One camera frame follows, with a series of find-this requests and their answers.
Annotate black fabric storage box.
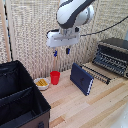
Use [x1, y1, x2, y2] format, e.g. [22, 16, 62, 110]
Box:
[0, 59, 52, 128]

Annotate dark blue book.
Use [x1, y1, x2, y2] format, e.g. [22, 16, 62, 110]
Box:
[69, 62, 95, 97]

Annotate red plastic cup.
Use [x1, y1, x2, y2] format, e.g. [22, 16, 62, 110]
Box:
[49, 70, 61, 86]

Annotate white bowl with yellow food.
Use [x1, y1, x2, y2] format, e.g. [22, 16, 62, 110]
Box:
[33, 77, 51, 91]

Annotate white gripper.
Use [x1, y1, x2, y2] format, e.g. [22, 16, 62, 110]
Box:
[45, 27, 81, 58]

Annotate woven folding screen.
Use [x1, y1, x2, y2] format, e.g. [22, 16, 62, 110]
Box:
[0, 0, 128, 80]

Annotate black cable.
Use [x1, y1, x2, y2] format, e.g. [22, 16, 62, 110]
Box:
[79, 13, 128, 38]

